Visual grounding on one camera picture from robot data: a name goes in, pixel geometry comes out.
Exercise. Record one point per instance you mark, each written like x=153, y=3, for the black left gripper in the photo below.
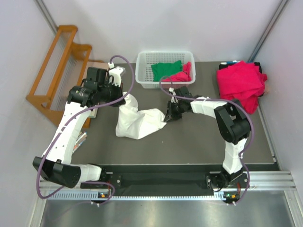
x=117, y=95

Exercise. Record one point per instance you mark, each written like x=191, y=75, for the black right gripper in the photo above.
x=169, y=116

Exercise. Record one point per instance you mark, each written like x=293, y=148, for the white t-shirt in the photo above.
x=136, y=124

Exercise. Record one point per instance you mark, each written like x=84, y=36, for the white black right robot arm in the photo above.
x=232, y=122

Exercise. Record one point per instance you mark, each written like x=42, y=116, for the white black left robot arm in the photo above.
x=55, y=164

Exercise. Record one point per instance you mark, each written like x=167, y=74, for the stack of folded pink shirts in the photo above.
x=242, y=81

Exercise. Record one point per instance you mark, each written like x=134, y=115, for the black folded shirt under stack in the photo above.
x=224, y=65

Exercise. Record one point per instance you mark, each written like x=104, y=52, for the yellow picture book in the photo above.
x=93, y=113

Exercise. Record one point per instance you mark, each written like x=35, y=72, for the white plastic laundry basket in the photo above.
x=145, y=76

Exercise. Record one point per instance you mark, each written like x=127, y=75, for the pink t-shirt in basket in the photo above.
x=178, y=72

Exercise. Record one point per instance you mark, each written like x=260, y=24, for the brown cardboard sheet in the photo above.
x=96, y=64

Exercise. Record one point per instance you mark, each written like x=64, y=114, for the green t-shirt in basket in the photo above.
x=165, y=69

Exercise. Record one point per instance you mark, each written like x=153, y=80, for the bundle of marker pens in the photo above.
x=81, y=138

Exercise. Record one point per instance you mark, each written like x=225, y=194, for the orange wooden rack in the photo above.
x=63, y=67

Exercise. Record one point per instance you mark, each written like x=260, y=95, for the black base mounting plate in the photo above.
x=167, y=180

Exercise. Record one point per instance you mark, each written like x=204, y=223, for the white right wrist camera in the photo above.
x=173, y=93

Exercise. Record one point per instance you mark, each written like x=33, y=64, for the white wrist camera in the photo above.
x=173, y=93
x=115, y=74

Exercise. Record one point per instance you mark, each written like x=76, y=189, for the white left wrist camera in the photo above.
x=115, y=74

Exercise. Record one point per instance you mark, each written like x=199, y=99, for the aluminium frame rail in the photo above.
x=99, y=193

